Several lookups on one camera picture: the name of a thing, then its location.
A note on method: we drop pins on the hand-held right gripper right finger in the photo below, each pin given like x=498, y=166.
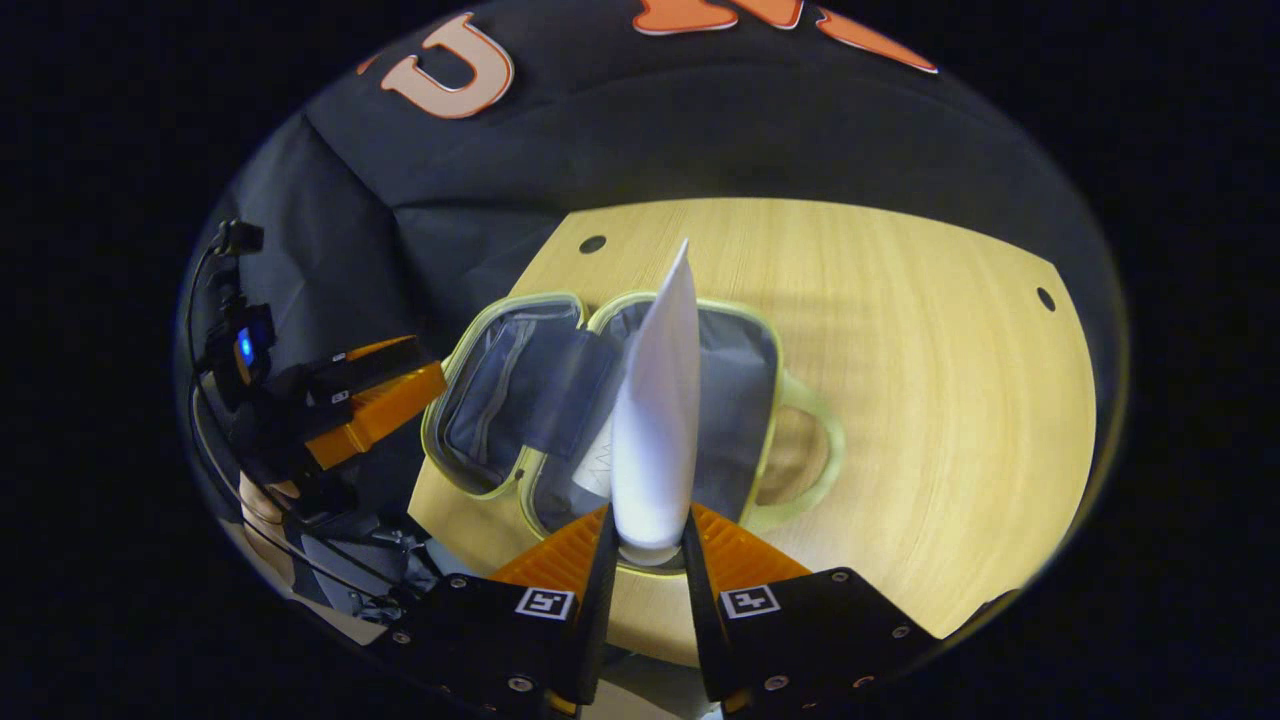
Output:
x=700, y=620

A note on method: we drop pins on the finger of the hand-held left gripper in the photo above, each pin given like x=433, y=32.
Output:
x=360, y=375
x=380, y=410

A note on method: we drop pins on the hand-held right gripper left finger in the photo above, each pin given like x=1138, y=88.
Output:
x=598, y=620

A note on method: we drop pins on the white pump bottle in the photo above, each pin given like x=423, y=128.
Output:
x=592, y=465

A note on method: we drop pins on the white squeeze tube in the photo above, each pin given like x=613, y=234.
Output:
x=655, y=430

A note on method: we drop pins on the cream yellow small suitcase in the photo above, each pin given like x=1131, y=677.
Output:
x=730, y=400

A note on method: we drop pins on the black backdrop cloth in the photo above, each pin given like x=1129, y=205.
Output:
x=700, y=130

